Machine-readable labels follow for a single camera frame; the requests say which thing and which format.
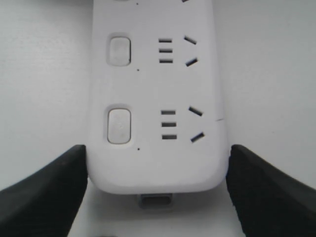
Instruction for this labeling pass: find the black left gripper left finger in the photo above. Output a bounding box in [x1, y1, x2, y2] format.
[0, 145, 88, 237]

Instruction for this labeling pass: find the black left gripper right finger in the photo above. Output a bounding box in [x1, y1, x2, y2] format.
[226, 145, 316, 237]

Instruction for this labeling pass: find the white five-outlet power strip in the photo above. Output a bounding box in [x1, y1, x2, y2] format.
[86, 0, 229, 209]

